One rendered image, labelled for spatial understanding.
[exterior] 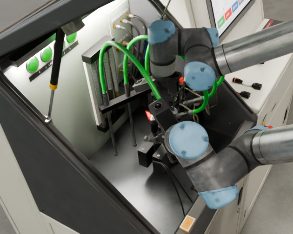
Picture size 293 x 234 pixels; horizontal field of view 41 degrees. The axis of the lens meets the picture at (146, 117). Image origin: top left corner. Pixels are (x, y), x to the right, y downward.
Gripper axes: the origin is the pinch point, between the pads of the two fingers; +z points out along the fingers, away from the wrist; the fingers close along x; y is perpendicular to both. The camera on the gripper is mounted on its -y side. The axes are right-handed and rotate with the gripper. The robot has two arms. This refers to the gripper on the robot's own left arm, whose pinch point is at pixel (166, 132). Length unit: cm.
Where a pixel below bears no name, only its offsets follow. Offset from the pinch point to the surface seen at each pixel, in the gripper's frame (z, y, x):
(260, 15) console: 79, -27, 78
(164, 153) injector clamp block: 26.7, 7.4, -1.3
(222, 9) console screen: 45, -32, 50
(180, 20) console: 31, -33, 28
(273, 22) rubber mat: 80, -21, 83
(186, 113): 20.3, -1.5, 11.4
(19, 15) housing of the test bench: 1, -50, -21
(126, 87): 29.6, -19.9, -1.9
